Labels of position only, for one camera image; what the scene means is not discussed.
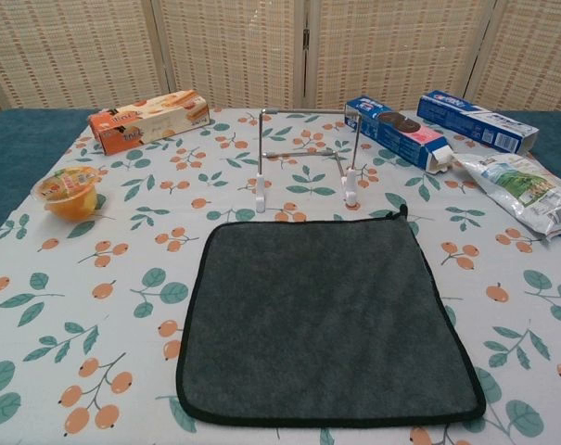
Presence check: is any blue and grey towel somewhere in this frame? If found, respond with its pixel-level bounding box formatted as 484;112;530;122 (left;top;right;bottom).
175;203;488;428

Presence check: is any floral tablecloth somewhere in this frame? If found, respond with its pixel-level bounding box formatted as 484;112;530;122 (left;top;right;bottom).
0;105;561;445

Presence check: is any blue chocolate cookie box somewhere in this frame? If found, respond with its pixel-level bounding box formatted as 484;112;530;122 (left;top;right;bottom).
344;95;453;175

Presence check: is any orange cracker box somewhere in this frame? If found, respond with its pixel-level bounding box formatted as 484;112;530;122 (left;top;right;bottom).
86;89;211;157

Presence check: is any bamboo folding screen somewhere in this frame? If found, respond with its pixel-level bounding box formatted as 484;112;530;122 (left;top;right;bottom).
0;0;561;117

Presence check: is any orange fruit jelly cup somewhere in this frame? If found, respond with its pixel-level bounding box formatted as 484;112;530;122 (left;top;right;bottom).
32;165;100;223

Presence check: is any blue toothpaste box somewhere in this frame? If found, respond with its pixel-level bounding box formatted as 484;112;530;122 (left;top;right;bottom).
415;90;540;155

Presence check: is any silver snack bag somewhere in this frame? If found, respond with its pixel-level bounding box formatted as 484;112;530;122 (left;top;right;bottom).
452;152;561;243

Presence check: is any metal wire rack stand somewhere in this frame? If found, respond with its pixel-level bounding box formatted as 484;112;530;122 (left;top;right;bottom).
253;107;365;213

